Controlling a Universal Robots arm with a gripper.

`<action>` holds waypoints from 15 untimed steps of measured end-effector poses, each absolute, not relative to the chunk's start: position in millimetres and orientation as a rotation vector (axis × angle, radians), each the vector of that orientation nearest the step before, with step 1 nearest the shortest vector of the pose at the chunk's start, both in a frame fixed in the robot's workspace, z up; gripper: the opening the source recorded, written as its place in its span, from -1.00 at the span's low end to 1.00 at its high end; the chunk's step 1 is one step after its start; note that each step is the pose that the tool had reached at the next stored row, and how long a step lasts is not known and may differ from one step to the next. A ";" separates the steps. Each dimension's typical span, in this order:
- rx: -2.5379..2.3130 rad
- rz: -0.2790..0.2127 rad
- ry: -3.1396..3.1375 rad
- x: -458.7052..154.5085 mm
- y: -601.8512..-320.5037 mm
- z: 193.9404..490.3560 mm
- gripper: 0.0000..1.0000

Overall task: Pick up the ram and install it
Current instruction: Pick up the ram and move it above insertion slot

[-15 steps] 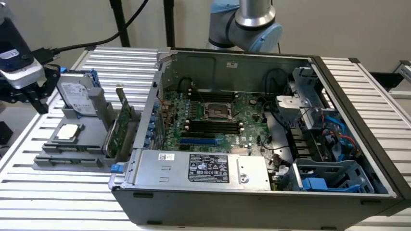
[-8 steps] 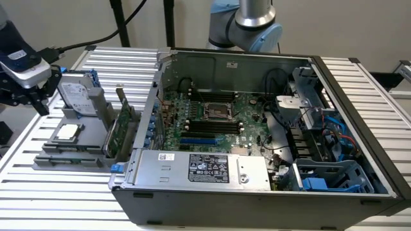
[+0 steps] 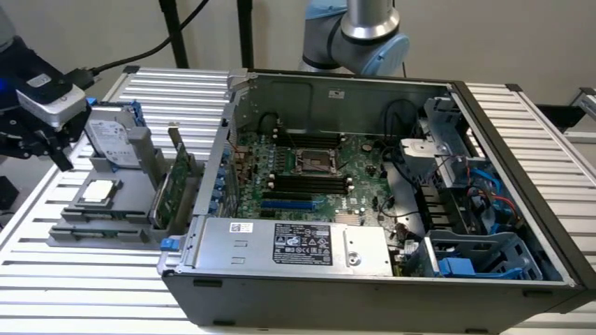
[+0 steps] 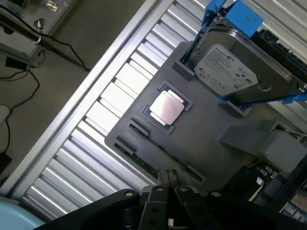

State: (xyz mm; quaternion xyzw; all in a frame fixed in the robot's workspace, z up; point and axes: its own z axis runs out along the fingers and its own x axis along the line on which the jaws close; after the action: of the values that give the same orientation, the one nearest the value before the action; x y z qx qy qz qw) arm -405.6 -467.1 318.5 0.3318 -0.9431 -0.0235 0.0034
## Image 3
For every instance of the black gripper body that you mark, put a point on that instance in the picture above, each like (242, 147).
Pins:
(23, 136)

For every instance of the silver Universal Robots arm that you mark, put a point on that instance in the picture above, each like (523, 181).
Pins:
(369, 24)

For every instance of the green RAM stick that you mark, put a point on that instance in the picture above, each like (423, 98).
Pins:
(95, 233)

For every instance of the black RAM slot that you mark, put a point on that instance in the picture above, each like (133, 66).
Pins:
(307, 141)
(310, 175)
(307, 144)
(310, 184)
(307, 137)
(310, 180)
(307, 134)
(310, 189)

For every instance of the silver hard disk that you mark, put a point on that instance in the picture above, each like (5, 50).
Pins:
(114, 139)

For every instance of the silver CPU chip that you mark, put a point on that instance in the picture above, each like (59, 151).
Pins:
(99, 192)

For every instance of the black box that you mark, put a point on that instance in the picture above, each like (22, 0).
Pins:
(9, 193)

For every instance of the grey parts rack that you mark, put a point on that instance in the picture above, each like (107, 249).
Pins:
(135, 181)

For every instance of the blue disk carrier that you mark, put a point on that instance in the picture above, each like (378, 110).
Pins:
(137, 113)

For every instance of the green graphics card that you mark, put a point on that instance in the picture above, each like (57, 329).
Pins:
(175, 188)

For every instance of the black table corner cap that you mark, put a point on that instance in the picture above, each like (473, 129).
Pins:
(131, 69)
(514, 87)

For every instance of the blue case latch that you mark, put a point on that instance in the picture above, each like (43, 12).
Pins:
(169, 244)

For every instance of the black stand pole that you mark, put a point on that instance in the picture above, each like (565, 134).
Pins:
(175, 31)
(246, 31)

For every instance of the short black expansion slot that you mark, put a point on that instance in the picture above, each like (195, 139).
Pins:
(267, 214)

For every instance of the long black expansion slot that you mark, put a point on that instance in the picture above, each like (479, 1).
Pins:
(286, 195)

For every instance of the blue expansion slot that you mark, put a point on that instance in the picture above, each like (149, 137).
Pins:
(286, 205)

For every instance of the silver power supply unit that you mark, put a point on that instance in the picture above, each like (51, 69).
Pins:
(261, 251)

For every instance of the metal CPU socket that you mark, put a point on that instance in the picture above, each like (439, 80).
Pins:
(313, 160)

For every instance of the silver chipset heat sink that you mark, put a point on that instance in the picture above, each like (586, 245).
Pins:
(350, 219)

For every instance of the green motherboard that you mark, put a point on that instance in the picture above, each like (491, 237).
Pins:
(366, 181)

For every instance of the black open PC case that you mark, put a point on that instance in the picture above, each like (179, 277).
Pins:
(326, 300)

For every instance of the grey metal drive cage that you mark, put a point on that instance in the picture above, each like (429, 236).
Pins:
(442, 146)

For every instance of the blue plastic disk bay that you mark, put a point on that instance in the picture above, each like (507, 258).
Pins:
(485, 251)

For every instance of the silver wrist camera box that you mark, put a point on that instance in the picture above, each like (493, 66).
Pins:
(54, 103)

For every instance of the aluminium profile rail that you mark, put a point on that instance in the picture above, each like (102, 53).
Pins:
(585, 104)

